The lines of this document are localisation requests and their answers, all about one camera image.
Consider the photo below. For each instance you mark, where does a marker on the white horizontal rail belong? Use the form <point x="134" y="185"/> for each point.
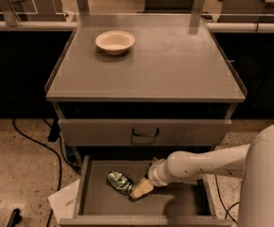
<point x="213" y="27"/>

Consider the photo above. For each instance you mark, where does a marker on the black drawer handle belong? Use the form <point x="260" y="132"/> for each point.
<point x="145" y="132"/>

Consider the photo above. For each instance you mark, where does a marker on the black object on floor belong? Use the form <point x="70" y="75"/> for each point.
<point x="15" y="218"/>

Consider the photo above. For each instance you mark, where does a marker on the white paper sheet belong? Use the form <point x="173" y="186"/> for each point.
<point x="63" y="201"/>

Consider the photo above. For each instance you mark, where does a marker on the open grey middle drawer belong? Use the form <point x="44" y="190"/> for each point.
<point x="176" y="205"/>

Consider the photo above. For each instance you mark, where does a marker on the grey background desk right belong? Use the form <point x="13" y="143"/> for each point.
<point x="247" y="11"/>

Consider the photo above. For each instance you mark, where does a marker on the grey upper drawer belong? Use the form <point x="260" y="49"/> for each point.
<point x="117" y="132"/>

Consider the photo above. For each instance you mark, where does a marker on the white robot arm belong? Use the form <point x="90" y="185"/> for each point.
<point x="252" y="163"/>

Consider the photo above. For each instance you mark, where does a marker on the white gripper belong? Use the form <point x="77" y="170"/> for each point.
<point x="155" y="174"/>

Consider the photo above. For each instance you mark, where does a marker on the grey drawer cabinet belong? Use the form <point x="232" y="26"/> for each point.
<point x="174" y="70"/>

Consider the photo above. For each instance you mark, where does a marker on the white paper bowl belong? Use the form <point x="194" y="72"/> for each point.
<point x="115" y="42"/>

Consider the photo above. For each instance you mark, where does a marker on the crushed green can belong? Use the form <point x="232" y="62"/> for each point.
<point x="119" y="182"/>

